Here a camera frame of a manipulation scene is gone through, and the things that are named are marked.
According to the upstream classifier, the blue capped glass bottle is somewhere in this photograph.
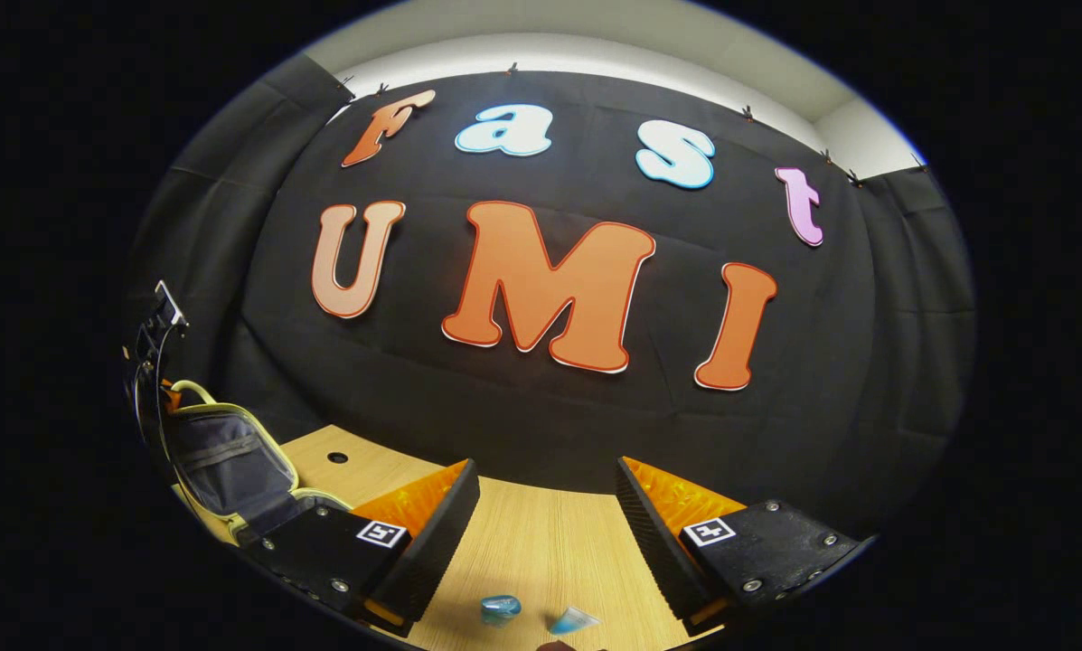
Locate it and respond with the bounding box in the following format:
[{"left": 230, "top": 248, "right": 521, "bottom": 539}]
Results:
[{"left": 480, "top": 594, "right": 523, "bottom": 628}]

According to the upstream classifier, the small cream suitcase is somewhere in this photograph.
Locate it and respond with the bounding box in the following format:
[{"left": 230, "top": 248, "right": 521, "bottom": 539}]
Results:
[{"left": 163, "top": 380, "right": 356, "bottom": 543}]

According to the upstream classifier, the pale blue skin care tube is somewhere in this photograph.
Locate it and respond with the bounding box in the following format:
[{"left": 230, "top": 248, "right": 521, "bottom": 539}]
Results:
[{"left": 547, "top": 606, "right": 601, "bottom": 637}]

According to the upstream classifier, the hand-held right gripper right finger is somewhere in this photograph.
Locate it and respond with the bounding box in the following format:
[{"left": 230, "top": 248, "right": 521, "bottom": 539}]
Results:
[{"left": 615, "top": 457, "right": 876, "bottom": 638}]

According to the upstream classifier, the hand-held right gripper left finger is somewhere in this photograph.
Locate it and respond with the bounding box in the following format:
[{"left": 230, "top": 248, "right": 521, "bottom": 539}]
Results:
[{"left": 233, "top": 458, "right": 482, "bottom": 638}]

